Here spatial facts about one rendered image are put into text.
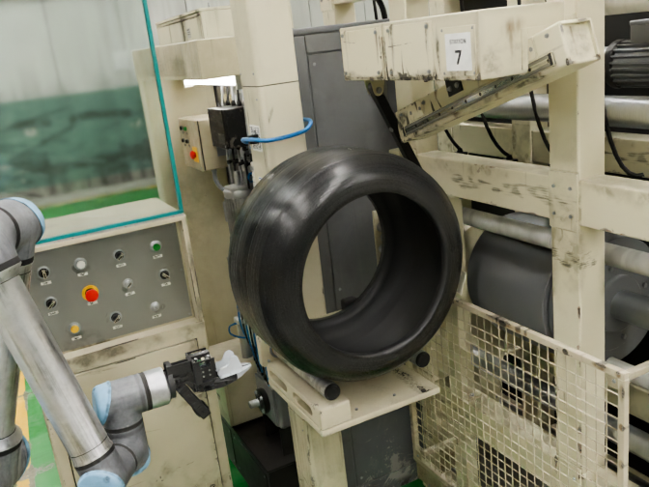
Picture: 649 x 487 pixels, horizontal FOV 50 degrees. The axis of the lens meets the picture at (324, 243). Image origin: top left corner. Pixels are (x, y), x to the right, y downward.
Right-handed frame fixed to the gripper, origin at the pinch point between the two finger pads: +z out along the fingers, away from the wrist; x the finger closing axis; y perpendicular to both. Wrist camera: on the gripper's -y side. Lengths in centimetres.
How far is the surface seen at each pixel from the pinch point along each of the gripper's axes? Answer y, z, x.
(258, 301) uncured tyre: 19.1, 3.1, -6.1
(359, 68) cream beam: 68, 49, 19
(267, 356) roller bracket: -11.5, 14.9, 26.2
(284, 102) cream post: 60, 31, 30
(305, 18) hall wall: 98, 464, 917
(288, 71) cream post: 69, 33, 30
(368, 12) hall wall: 100, 579, 913
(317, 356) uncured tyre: 3.9, 14.3, -11.8
